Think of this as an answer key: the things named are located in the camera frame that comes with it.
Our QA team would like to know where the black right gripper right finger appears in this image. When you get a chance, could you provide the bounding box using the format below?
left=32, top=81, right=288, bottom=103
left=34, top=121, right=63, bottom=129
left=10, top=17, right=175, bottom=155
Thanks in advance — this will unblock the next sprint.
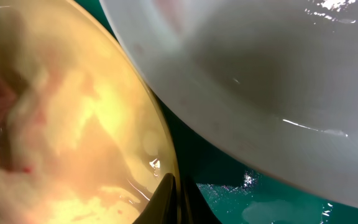
left=181, top=177, right=221, bottom=224

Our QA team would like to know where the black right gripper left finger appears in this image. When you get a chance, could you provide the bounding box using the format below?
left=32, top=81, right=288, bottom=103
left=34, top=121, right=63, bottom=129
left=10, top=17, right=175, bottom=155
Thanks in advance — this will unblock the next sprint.
left=133, top=173, right=178, bottom=224

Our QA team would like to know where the yellow plate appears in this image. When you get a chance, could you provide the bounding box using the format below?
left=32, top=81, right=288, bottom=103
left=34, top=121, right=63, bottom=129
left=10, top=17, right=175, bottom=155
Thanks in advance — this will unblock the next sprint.
left=0, top=1, right=178, bottom=223

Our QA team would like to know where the light blue plate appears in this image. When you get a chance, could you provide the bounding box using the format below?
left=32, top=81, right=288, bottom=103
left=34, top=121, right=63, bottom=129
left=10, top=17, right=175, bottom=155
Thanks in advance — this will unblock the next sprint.
left=99, top=0, right=358, bottom=214

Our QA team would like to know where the teal plastic serving tray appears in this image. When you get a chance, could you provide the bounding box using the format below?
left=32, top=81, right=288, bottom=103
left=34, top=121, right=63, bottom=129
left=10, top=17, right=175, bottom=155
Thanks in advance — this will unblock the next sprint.
left=73, top=0, right=358, bottom=224

